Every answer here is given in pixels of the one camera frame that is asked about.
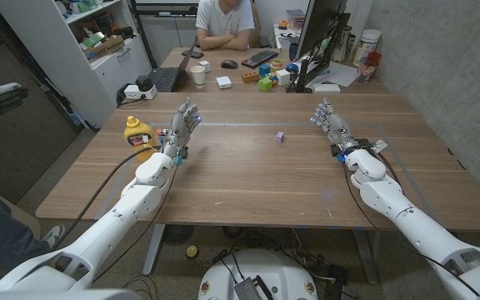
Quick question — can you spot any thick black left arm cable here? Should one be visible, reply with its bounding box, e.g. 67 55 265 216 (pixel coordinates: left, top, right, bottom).
54 145 162 251

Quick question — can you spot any flat white rectangular box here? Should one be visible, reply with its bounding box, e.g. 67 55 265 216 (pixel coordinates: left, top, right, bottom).
312 82 342 94

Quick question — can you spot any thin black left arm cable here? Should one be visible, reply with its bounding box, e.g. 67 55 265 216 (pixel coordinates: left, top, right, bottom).
92 164 178 283

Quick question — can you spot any white shelf cabinet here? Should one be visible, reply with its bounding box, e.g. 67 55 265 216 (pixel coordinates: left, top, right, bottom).
0 0 153 128

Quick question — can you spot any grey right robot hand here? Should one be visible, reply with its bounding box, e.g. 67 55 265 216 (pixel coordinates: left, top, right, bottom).
309 97 362 158

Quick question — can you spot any black round fan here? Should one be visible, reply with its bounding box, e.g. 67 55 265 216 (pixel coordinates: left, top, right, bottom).
162 224 195 246

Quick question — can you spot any dark laptop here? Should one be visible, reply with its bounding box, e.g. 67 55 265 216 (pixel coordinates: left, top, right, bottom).
147 41 198 93

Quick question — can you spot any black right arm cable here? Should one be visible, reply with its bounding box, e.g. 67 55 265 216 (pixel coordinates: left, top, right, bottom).
342 162 480 298

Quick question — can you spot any white paper cup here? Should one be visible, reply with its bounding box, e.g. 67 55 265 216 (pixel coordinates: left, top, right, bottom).
189 64 207 90

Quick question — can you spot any white robot torso base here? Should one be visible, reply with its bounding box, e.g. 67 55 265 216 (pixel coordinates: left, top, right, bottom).
197 248 319 300

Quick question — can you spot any dark tall bottle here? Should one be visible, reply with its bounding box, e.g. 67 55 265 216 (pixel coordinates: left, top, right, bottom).
332 25 353 63

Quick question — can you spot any black keyboard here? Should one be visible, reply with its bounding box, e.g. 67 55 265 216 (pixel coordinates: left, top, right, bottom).
241 49 280 69

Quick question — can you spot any grey table leg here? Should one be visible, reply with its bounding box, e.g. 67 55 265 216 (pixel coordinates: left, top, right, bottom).
142 223 166 276
352 229 379 286

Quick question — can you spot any white paper sheet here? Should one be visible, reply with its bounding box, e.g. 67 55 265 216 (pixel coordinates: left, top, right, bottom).
306 61 359 88

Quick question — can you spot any large white cube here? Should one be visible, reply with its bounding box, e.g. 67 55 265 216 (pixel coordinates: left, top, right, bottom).
275 68 291 88

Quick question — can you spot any seated person in white t-shirt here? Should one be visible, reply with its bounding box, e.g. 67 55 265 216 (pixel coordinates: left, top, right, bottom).
195 0 256 52

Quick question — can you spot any white power strip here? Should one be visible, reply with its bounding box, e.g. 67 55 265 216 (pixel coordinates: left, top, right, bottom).
123 84 158 101

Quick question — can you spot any black power plug cord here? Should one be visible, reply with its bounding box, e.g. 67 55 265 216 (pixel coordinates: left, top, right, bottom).
116 82 148 108

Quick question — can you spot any clear storage box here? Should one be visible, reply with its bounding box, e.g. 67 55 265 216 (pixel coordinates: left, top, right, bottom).
286 8 307 31

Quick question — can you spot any yellow mustard bottle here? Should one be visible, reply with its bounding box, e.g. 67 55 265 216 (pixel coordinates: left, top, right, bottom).
123 115 158 163

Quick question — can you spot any black computer monitor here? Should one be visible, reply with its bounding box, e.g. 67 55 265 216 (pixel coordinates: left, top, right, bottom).
294 0 352 93

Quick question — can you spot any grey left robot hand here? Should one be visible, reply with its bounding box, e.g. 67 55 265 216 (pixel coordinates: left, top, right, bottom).
161 97 203 159

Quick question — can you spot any white canister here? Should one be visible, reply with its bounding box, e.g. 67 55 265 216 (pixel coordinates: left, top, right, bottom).
352 28 383 68

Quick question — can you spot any wooden desk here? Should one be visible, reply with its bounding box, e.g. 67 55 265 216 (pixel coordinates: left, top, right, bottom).
159 47 389 95

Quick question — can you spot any white side table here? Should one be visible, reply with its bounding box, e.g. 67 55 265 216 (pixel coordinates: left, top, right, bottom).
272 23 303 50

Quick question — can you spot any cardboard box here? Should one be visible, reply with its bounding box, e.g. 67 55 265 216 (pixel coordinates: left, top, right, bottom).
83 34 126 60

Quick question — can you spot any black power adapter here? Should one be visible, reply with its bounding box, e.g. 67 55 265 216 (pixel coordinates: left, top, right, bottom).
135 75 154 93

